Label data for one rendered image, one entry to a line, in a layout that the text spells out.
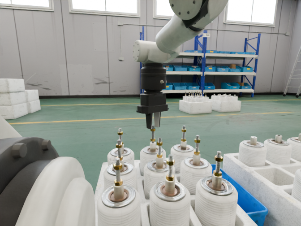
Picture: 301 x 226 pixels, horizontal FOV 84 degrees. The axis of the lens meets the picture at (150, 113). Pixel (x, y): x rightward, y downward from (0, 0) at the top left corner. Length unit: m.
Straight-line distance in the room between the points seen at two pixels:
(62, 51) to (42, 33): 0.67
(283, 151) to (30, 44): 5.94
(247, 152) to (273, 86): 7.23
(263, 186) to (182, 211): 0.36
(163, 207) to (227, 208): 0.15
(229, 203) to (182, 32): 0.39
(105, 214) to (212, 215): 0.23
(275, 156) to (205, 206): 0.48
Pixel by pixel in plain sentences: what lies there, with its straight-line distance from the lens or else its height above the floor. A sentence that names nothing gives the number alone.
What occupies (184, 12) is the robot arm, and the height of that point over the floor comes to 0.63.
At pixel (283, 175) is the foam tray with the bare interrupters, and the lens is 0.81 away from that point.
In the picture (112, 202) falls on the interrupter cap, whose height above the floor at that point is 0.25.
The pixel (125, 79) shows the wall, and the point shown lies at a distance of 5.46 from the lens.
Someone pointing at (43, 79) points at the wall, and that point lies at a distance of 5.87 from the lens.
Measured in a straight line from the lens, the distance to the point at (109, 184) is 0.50.
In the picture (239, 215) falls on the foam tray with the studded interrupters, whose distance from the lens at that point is 0.53.
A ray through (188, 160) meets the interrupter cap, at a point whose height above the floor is 0.25.
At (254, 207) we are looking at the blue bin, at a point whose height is 0.09.
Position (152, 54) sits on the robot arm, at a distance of 0.55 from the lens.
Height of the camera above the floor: 0.50
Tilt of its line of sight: 11 degrees down
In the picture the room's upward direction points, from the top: straight up
